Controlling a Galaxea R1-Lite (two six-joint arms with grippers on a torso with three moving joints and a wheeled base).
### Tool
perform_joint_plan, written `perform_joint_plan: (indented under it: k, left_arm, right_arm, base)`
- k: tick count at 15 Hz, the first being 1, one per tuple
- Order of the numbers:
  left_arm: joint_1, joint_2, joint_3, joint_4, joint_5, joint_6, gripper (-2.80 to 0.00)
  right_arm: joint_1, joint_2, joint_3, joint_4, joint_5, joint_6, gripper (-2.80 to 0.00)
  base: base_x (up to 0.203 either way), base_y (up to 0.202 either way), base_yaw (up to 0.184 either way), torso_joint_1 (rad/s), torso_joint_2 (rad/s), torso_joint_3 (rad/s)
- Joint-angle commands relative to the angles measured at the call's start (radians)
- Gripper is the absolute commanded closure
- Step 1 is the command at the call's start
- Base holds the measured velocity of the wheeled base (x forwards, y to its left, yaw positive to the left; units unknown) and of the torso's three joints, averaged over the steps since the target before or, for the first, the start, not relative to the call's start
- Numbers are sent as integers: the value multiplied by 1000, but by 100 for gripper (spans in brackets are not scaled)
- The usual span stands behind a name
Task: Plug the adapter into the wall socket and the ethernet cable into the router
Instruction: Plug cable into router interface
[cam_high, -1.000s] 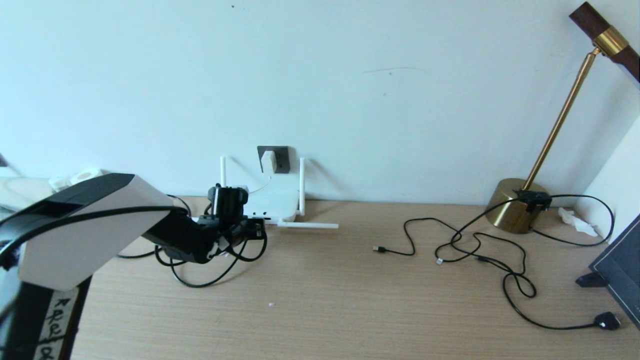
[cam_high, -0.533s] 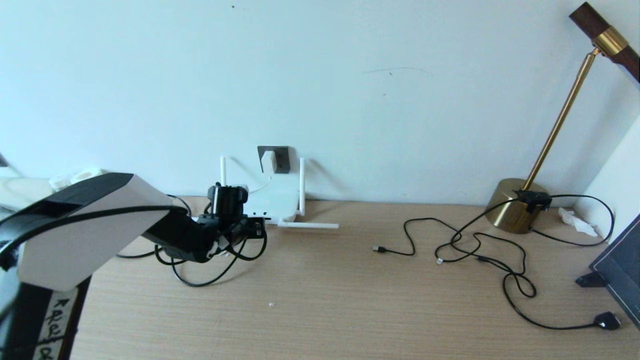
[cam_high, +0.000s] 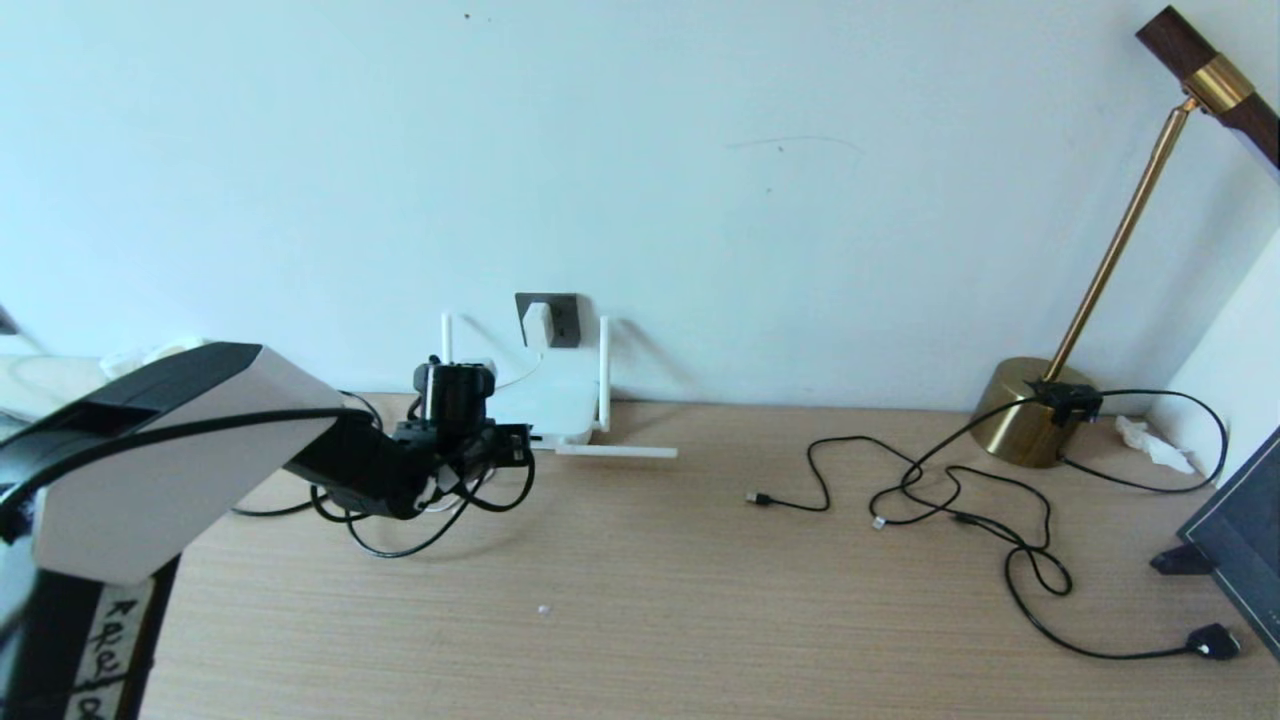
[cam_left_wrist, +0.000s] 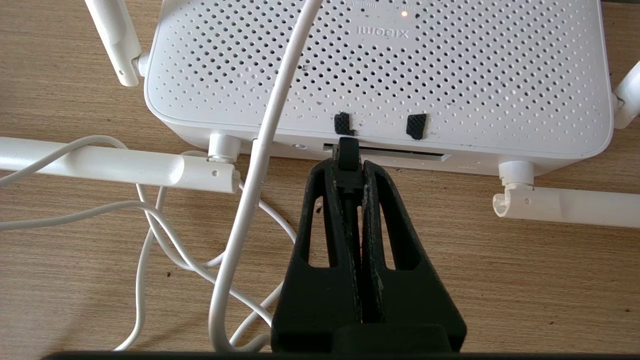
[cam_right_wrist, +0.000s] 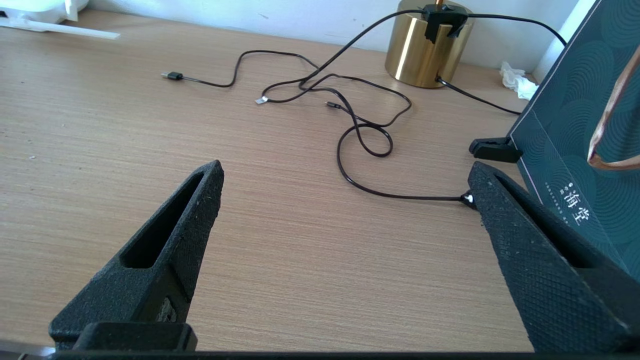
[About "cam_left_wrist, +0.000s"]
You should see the white router with antennas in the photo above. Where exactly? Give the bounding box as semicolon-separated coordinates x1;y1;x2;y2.
0;0;640;229

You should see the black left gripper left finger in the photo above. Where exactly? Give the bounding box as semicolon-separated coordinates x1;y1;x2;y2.
271;159;362;353

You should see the black ethernet cable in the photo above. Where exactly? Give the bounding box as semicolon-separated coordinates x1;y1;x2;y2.
332;137;363;256

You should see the white adapter cable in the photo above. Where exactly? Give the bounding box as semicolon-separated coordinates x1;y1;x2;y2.
0;0;324;354

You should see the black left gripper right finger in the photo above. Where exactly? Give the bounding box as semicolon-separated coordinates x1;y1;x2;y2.
359;160;468;352

